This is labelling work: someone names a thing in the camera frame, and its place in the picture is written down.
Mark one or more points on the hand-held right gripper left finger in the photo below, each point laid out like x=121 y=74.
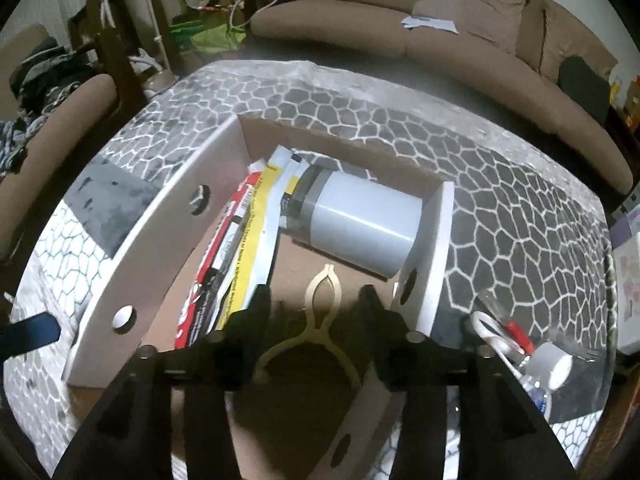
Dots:
x=252 y=330

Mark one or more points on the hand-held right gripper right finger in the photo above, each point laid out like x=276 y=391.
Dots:
x=382 y=330

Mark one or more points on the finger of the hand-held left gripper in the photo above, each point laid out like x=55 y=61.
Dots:
x=30 y=335

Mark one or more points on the red blister package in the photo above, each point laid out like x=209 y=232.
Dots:
x=210 y=285

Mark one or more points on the beige plastic tongs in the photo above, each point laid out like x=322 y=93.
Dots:
x=316 y=331

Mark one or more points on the yellow and white package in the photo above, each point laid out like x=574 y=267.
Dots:
x=260 y=240

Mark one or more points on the white cardboard box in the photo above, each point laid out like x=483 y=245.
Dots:
x=300 y=430

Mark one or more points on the clear tube with red cap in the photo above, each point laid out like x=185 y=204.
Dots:
x=517 y=337

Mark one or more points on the grey stone-pattern blanket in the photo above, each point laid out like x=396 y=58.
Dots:
x=500 y=200

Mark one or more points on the brown armchair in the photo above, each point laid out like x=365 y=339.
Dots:
x=65 y=130

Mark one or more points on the pile of clothes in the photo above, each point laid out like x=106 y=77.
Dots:
x=45 y=85

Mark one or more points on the green bag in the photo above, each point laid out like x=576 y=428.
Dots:
x=205 y=37

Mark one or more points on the dark wooden chair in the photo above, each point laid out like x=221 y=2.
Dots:
x=120 y=45

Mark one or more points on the brown sofa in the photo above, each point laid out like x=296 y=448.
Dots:
x=380 y=25

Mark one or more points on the white papers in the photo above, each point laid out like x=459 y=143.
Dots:
x=430 y=24

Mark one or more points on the dark grey cushion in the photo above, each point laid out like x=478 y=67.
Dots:
x=584 y=87

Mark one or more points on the white pipe stand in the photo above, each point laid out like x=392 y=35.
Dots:
x=150 y=15

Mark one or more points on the beige sofa cushion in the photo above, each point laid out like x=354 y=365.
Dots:
x=475 y=5

